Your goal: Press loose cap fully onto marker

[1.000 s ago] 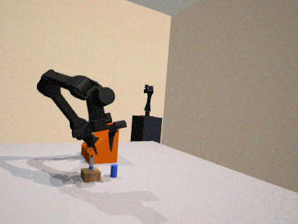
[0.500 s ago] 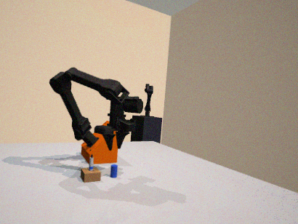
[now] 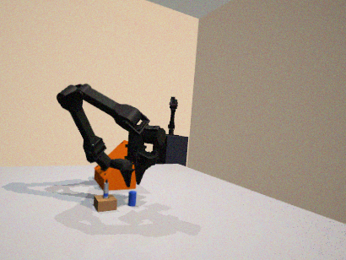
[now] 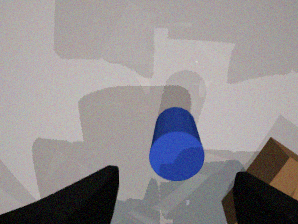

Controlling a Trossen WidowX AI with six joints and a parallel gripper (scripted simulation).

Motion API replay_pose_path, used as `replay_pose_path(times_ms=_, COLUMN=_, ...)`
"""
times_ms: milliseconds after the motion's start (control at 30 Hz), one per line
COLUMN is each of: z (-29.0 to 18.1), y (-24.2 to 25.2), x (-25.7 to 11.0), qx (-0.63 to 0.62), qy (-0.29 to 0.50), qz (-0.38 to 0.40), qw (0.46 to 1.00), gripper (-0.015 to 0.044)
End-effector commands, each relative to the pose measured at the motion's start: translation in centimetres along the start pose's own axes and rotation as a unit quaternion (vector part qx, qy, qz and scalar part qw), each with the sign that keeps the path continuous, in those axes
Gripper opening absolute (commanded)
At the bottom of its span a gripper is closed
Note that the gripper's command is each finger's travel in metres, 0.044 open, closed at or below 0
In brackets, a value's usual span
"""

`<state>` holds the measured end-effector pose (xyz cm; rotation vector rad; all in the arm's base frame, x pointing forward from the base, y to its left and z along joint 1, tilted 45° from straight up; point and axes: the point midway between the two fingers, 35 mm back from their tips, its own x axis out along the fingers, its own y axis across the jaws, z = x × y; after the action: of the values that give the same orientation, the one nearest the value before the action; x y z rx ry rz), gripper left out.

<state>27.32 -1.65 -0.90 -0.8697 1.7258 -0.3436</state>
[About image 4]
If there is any blue cylinder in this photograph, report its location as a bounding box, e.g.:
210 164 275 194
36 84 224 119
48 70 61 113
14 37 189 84
149 107 204 181

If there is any tan square block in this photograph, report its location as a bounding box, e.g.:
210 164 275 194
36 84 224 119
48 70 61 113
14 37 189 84
222 137 298 224

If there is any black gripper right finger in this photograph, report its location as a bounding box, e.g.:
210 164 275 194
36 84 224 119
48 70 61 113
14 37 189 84
233 172 298 224

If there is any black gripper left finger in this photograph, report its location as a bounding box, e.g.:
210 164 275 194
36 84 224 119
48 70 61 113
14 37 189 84
0 165 120 224

